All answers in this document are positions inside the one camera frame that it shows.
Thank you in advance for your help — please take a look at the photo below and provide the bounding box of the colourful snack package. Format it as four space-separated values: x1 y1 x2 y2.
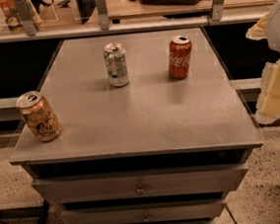
0 0 42 30

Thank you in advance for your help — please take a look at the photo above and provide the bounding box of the middle metal bracket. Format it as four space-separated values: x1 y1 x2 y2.
96 0 110 31

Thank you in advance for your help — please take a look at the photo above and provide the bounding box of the middle grey drawer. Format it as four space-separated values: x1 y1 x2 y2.
61 199 226 224

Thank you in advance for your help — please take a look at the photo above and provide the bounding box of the left metal bracket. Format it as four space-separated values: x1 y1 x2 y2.
14 0 37 37

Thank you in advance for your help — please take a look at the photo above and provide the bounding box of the top grey drawer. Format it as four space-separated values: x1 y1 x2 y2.
32 164 247 204

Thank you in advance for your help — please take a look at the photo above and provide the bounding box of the orange lacroix can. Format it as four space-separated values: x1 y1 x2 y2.
16 91 61 142

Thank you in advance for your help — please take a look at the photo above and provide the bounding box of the grey drawer cabinet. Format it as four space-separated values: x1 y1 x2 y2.
11 28 262 224

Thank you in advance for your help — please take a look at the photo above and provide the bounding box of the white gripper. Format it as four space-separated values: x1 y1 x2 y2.
245 0 280 125

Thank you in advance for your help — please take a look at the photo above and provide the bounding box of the white green soda can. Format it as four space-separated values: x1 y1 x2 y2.
104 42 129 87

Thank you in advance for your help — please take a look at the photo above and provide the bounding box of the red coca-cola can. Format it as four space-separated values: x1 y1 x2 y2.
169 36 192 80

